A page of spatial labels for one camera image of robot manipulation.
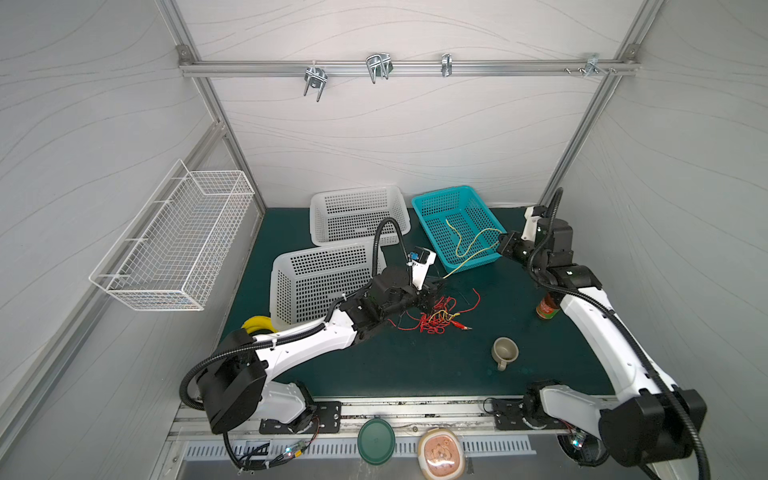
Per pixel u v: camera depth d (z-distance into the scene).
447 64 0.78
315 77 0.79
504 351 0.84
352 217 1.18
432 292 0.64
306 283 0.98
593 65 0.76
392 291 0.56
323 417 0.73
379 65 0.77
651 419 0.38
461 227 1.15
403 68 0.80
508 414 0.73
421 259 0.63
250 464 0.67
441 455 0.66
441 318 0.89
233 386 0.41
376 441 0.62
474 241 1.11
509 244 0.68
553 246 0.57
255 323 0.84
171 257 0.68
